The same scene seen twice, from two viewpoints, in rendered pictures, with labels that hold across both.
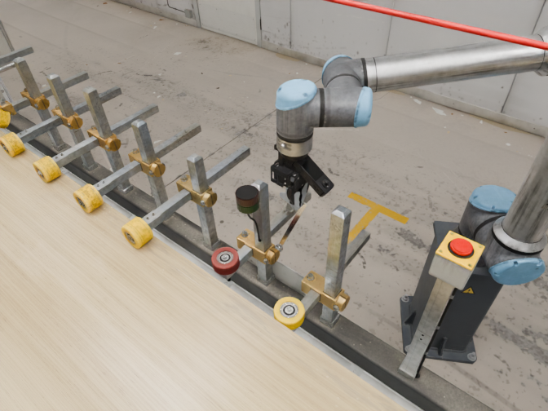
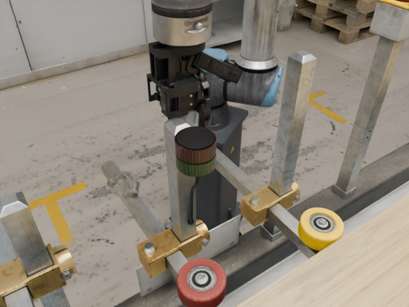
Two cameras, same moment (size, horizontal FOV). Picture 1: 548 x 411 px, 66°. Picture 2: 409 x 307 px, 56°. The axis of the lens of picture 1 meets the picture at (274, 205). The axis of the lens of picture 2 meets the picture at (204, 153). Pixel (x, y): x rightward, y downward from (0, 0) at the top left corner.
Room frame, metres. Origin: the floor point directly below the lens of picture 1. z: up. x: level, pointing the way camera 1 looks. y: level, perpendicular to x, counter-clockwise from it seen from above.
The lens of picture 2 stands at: (0.66, 0.49, 1.45)
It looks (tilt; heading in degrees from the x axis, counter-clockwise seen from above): 39 degrees down; 286
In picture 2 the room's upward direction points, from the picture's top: straight up
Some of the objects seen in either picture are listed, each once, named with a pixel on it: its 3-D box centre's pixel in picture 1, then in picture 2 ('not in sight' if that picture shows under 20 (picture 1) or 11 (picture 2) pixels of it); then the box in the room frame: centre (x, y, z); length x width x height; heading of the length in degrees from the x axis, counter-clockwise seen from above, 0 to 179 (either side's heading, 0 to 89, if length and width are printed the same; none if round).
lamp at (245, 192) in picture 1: (249, 220); (196, 190); (0.80, 0.07, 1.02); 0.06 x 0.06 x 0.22; 50
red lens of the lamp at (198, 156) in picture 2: (247, 196); (195, 144); (0.80, 0.07, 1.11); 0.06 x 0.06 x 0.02
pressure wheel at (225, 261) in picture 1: (227, 268); (201, 295); (0.77, 0.15, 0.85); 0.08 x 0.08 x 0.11
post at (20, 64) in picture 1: (42, 110); not in sight; (1.64, 0.99, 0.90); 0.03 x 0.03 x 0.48; 50
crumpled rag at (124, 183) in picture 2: (290, 204); (123, 181); (1.01, -0.06, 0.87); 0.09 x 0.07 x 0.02; 140
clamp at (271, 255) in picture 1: (257, 248); (175, 246); (0.85, 0.06, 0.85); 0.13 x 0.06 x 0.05; 50
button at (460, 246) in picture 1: (461, 248); not in sight; (0.51, -0.35, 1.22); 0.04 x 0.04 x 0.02
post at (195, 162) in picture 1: (205, 213); (55, 301); (1.00, 0.23, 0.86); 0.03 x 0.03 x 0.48; 50
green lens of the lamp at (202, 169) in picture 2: (247, 202); (195, 157); (0.80, 0.07, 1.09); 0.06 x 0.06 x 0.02
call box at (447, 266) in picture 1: (455, 261); (398, 18); (0.51, -0.35, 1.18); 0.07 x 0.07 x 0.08; 50
